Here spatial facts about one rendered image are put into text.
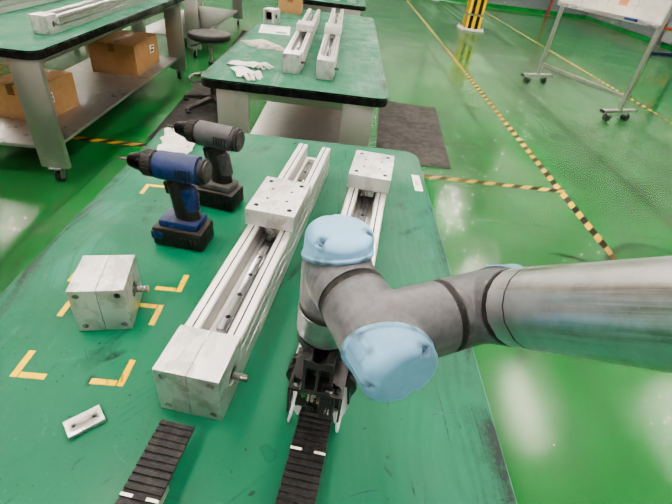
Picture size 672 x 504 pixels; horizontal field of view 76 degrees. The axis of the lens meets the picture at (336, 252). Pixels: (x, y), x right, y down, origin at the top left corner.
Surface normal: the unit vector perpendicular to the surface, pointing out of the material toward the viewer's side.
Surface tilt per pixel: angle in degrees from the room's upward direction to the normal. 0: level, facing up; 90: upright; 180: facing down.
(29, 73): 90
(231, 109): 90
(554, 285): 59
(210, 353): 0
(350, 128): 90
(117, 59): 90
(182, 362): 0
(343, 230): 0
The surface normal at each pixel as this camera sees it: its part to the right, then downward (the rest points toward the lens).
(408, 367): 0.38, 0.59
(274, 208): 0.11, -0.80
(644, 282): -0.79, -0.57
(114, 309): 0.16, 0.60
